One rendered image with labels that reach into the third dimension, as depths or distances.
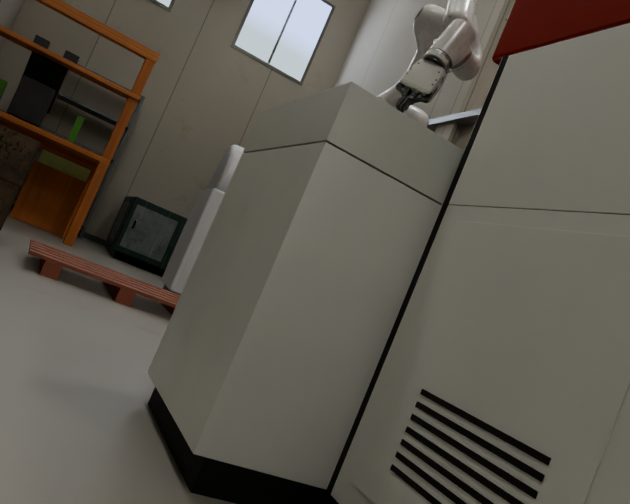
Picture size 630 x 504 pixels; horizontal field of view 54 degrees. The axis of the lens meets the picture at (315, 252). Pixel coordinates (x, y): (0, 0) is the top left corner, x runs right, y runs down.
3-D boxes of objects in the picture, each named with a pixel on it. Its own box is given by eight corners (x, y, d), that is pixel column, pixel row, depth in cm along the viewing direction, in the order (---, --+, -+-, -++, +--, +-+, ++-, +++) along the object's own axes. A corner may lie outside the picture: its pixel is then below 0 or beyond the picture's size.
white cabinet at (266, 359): (497, 566, 171) (602, 293, 177) (177, 490, 131) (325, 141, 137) (381, 469, 229) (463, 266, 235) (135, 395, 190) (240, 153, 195)
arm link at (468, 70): (469, 43, 203) (458, 90, 182) (441, 4, 197) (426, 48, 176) (493, 28, 197) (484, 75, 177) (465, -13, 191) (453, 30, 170)
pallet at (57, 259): (15, 266, 347) (24, 248, 348) (25, 252, 424) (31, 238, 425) (212, 337, 393) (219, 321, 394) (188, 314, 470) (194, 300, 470)
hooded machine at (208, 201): (152, 284, 588) (215, 141, 598) (217, 309, 615) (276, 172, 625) (166, 299, 510) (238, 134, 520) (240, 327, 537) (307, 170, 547)
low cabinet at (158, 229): (224, 293, 944) (243, 247, 949) (254, 313, 782) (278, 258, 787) (102, 245, 875) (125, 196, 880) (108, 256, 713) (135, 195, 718)
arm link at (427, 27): (400, 140, 244) (363, 122, 243) (404, 125, 253) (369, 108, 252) (464, 25, 210) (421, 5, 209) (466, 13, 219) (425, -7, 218)
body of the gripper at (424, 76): (450, 80, 177) (428, 108, 174) (420, 67, 181) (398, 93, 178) (451, 62, 170) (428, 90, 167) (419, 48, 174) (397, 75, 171)
